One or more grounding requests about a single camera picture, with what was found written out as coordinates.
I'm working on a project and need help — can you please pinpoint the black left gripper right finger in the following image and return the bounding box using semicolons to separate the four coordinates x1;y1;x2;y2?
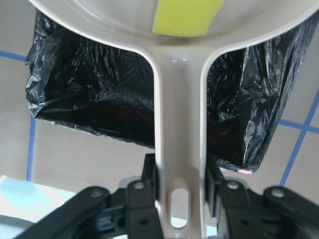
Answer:
205;154;319;239

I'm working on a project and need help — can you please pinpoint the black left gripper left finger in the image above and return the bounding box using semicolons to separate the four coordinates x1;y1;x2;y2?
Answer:
18;154;162;239

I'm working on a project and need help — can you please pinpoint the white plastic dustpan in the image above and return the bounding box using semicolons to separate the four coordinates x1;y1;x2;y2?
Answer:
32;0;319;239

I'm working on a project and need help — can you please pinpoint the pink bin with black bag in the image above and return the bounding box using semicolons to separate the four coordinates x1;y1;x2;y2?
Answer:
25;11;319;172

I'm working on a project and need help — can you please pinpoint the yellow sponge wedge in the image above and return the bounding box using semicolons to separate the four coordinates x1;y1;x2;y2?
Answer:
152;0;224;37

